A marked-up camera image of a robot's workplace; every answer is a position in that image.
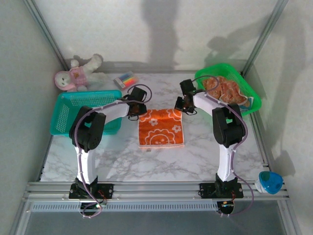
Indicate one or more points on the blue and cream rabbit towel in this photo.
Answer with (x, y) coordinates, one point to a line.
(247, 104)

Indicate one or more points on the pale orange rabbit towel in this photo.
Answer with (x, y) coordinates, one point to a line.
(227, 90)

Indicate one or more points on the bright orange flower towel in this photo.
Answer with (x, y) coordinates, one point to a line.
(159, 132)

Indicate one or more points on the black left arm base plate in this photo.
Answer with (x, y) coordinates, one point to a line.
(107, 191)

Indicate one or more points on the black controller board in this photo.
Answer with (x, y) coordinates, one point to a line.
(88, 208)
(226, 208)

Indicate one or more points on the white plush toy pink shirt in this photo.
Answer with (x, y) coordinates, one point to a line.
(78, 76)

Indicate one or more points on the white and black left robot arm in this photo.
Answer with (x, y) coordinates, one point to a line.
(86, 161)

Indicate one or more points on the green plastic basket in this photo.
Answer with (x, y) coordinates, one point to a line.
(234, 71)

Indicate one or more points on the aluminium frame post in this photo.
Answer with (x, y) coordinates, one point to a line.
(264, 34)
(44, 31)

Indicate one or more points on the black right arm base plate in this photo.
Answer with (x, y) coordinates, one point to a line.
(206, 191)

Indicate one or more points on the pack of coloured markers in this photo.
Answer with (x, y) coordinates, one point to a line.
(126, 80)

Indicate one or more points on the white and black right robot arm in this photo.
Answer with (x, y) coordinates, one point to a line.
(226, 164)

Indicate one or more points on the aluminium frame rail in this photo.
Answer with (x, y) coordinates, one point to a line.
(159, 191)

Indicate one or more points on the teal plastic basket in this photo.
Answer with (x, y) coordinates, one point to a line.
(66, 107)

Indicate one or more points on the blue and white plastic container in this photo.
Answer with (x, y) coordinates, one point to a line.
(269, 182)

